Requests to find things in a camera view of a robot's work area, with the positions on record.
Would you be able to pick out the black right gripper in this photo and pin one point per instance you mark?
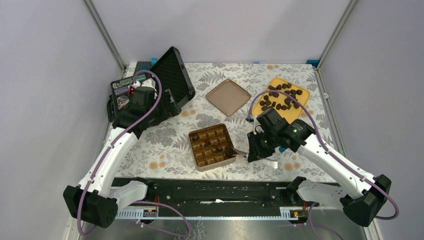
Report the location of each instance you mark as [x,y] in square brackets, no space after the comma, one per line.
[255,151]

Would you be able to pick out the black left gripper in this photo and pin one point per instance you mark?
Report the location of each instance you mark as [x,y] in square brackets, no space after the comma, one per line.
[172,108]

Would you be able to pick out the long metal tongs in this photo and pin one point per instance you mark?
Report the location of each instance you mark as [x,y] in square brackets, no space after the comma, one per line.
[231,152]

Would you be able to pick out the dark chocolate piece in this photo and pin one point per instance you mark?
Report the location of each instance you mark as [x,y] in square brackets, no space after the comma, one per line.
[195,136]

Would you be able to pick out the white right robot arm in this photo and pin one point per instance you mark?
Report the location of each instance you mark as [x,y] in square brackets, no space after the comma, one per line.
[358,193]

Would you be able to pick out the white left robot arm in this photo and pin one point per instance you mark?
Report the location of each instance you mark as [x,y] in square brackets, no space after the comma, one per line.
[92,200]

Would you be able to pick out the gold chocolate tin box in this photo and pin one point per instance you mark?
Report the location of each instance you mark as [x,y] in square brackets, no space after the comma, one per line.
[208,150]

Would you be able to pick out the blue toy brick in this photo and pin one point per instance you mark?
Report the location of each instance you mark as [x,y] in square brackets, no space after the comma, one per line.
[281,149]

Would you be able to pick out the black open hard case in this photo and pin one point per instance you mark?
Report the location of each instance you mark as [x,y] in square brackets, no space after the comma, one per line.
[168,72]

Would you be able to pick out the yellow plastic tray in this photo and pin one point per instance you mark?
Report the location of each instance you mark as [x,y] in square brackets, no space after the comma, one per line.
[281,103]

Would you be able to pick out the floral tablecloth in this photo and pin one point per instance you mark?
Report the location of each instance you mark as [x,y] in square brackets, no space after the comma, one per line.
[164,151]

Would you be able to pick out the brown square tin lid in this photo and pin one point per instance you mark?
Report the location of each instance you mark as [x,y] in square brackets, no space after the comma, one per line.
[228,97]

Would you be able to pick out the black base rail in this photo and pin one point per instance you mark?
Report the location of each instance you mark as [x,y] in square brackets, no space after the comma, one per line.
[220,199]

